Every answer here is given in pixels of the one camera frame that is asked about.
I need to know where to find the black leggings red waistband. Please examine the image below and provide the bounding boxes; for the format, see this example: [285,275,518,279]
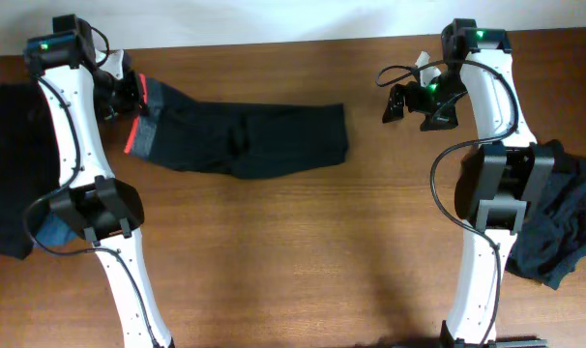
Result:
[125,75,349,180]

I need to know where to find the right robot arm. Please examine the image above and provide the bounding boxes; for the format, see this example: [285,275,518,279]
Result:
[382,18,555,347]

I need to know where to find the folded blue jeans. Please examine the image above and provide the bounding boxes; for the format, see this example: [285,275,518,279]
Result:
[35,213,77,247]

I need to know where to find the folded black garment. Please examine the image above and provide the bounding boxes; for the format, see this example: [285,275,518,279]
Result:
[0,83,59,260]

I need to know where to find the crumpled black garment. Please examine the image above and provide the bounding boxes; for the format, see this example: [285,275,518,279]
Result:
[506,139,586,290]

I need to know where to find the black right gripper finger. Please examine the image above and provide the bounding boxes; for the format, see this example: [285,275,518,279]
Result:
[420,108,457,131]
[382,84,405,124]

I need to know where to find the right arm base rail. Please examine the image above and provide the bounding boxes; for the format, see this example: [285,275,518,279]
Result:
[489,337,548,348]

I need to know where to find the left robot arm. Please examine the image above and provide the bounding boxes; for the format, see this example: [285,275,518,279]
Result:
[24,14,174,348]

